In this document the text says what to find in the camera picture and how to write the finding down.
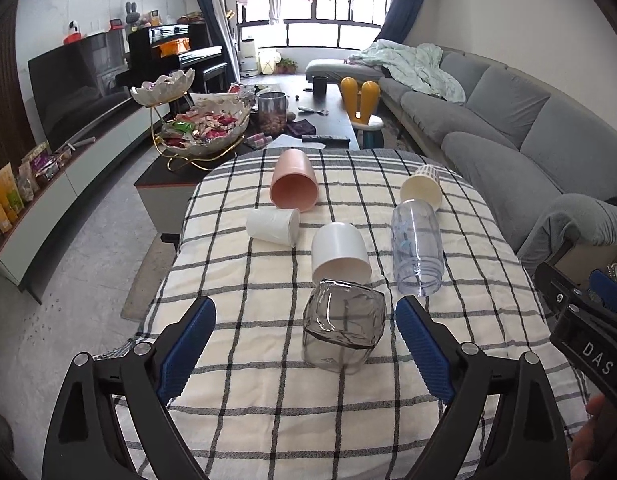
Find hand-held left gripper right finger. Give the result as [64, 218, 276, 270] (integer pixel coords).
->
[395, 295, 574, 480]

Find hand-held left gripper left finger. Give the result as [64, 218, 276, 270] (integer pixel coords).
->
[41, 296, 219, 480]

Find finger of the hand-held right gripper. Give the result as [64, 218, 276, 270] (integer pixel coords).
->
[587, 268, 617, 322]
[534, 261, 584, 317]

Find smoky grey glass cup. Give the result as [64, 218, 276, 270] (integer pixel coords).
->
[302, 278, 386, 375]

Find clear plastic cup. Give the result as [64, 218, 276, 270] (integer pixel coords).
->
[391, 198, 444, 296]

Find white plastic cup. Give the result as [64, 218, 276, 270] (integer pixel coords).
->
[311, 222, 373, 286]

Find small white paper cup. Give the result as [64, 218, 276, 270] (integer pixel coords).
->
[246, 207, 301, 248]

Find cream ribbed cup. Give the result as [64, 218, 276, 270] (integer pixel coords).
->
[399, 164, 443, 210]

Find pink plastic cup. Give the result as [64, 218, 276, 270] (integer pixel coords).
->
[269, 148, 320, 211]

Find person's right hand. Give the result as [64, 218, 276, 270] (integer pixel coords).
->
[570, 393, 617, 480]

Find grey blanket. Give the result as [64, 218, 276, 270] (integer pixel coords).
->
[516, 192, 617, 264]

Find black white checked tablecloth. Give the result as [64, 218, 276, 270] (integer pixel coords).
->
[96, 147, 593, 480]

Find grey sofa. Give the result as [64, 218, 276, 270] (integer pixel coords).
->
[305, 45, 617, 267]

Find white television cabinet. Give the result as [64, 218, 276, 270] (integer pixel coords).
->
[0, 104, 162, 306]

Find tiered white snack bowl stand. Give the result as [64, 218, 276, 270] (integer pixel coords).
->
[130, 69, 252, 171]

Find white paper sheet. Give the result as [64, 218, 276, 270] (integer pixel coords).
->
[263, 134, 325, 151]

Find orange snack packets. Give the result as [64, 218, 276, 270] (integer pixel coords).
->
[0, 162, 25, 234]

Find purple snack packets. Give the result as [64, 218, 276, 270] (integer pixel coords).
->
[19, 142, 60, 182]

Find purple cloth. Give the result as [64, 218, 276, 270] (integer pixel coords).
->
[287, 118, 320, 137]

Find yellow rabbit ear child chair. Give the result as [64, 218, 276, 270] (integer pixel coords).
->
[340, 76, 385, 150]

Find clear jar of nuts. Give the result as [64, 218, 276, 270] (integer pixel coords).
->
[257, 91, 290, 136]

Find dark coffee table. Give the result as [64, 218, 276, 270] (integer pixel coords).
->
[133, 81, 362, 239]

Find light green blanket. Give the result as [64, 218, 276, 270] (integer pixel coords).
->
[345, 39, 467, 106]

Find flat screen television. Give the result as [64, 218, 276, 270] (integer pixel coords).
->
[27, 31, 132, 152]

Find black piano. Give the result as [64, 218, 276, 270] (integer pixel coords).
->
[115, 22, 230, 97]

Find white floor appliance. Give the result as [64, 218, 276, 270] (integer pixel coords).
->
[238, 37, 260, 79]

